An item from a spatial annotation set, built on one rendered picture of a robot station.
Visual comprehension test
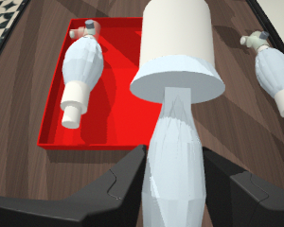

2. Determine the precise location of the white resuscitator with pale blue bag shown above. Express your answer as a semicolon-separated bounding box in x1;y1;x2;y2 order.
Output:
61;20;104;129

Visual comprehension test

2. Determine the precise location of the red tray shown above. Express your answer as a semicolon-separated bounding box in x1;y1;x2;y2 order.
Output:
37;17;162;150

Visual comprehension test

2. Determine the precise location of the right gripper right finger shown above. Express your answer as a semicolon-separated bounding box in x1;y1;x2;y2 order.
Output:
202;147;284;227

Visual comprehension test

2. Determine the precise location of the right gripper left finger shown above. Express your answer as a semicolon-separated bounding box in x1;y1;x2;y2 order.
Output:
0;145;147;227

